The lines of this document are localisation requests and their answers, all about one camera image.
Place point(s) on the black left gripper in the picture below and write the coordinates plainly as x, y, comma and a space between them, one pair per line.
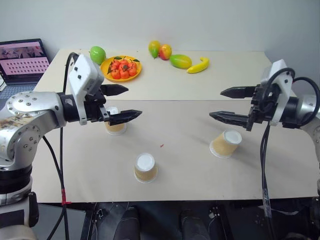
94, 110

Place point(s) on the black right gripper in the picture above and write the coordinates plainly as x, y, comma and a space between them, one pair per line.
258, 111

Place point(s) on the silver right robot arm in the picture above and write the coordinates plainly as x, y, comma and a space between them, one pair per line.
307, 106

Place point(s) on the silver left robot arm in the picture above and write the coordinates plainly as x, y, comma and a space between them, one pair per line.
30, 110

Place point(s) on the tan paper cup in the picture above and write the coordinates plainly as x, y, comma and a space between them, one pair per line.
116, 128
146, 170
223, 147

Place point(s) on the small orange tangerine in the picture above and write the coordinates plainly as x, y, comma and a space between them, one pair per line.
115, 65
115, 74
124, 74
133, 72
124, 62
132, 67

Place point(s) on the yellow plate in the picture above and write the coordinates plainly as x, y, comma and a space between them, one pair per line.
106, 71

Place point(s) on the yellow toy banana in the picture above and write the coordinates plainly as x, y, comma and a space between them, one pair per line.
200, 67

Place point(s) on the green toy apple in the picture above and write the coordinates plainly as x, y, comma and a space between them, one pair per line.
97, 55

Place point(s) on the small green red mango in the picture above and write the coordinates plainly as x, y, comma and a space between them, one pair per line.
154, 48

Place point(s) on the red yellow toy peach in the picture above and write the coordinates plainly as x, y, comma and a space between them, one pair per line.
165, 52

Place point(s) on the large green yellow mango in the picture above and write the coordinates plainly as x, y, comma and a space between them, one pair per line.
180, 61

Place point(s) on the open laptop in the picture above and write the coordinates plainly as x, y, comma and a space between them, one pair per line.
22, 62

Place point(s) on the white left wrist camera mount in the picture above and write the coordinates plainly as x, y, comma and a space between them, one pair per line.
85, 72

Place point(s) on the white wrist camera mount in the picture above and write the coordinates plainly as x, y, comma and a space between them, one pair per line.
283, 82
85, 72

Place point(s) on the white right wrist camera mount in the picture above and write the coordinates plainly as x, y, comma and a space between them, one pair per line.
283, 82

